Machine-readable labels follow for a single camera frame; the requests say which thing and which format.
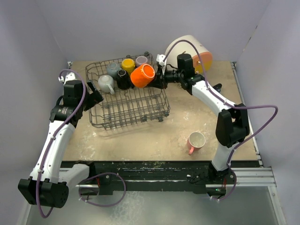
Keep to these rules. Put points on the grey wire dish rack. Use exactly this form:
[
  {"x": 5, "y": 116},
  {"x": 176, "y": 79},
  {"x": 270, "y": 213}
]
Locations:
[{"x": 128, "y": 107}]

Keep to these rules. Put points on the orange mug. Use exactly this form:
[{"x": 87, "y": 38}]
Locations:
[{"x": 142, "y": 75}]

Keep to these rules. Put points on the yellow mug black handle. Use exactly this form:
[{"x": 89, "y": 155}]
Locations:
[{"x": 128, "y": 65}]

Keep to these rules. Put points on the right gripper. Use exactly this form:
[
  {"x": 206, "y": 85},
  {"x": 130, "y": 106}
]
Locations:
[{"x": 159, "y": 83}]

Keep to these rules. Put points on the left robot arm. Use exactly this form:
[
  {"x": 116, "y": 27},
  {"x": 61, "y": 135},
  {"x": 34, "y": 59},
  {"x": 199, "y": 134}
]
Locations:
[{"x": 46, "y": 181}]

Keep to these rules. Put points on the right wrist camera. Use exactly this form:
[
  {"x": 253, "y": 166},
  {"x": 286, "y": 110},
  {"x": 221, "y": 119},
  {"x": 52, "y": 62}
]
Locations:
[{"x": 161, "y": 61}]

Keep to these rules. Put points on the white round drawer cabinet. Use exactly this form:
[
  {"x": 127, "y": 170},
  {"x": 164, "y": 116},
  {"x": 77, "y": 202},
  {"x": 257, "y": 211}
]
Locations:
[{"x": 184, "y": 47}]

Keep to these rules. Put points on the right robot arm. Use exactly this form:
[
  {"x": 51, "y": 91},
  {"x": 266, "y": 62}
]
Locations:
[{"x": 232, "y": 120}]

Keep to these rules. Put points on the purple mug black handle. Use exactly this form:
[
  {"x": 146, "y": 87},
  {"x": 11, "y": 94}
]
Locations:
[{"x": 141, "y": 60}]

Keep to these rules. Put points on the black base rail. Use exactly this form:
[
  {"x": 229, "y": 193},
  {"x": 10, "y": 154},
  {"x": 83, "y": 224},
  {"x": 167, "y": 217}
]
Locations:
[{"x": 198, "y": 177}]

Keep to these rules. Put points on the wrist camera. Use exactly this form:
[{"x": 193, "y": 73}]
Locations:
[
  {"x": 69, "y": 77},
  {"x": 161, "y": 61}
]

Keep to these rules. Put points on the pink mug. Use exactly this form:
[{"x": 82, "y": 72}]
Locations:
[{"x": 195, "y": 141}]

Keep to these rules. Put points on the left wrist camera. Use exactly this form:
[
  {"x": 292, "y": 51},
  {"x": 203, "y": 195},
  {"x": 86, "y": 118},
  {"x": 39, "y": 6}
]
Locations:
[{"x": 69, "y": 77}]

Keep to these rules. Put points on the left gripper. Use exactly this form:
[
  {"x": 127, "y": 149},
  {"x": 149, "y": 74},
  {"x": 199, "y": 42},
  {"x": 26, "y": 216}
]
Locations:
[{"x": 94, "y": 98}]

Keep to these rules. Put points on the white mug black handle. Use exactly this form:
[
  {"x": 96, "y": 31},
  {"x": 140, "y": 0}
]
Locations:
[{"x": 123, "y": 80}]

